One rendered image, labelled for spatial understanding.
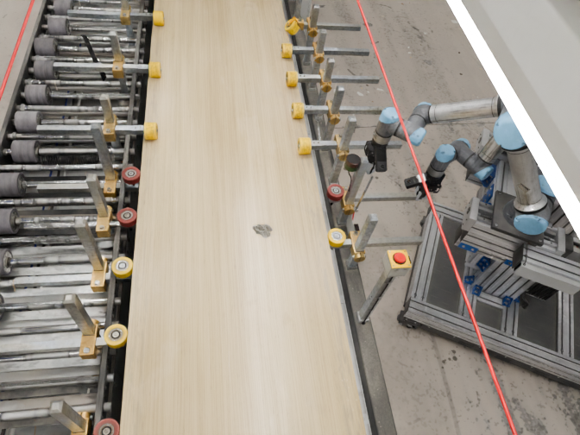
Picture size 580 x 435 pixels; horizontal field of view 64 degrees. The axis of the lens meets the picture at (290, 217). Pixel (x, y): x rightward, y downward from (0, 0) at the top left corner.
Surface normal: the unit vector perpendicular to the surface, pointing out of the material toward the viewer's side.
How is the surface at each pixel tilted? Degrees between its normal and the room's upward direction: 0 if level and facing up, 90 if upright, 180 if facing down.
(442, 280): 0
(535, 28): 61
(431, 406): 0
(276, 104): 0
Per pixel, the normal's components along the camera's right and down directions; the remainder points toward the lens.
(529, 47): -0.80, -0.25
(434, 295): 0.12, -0.57
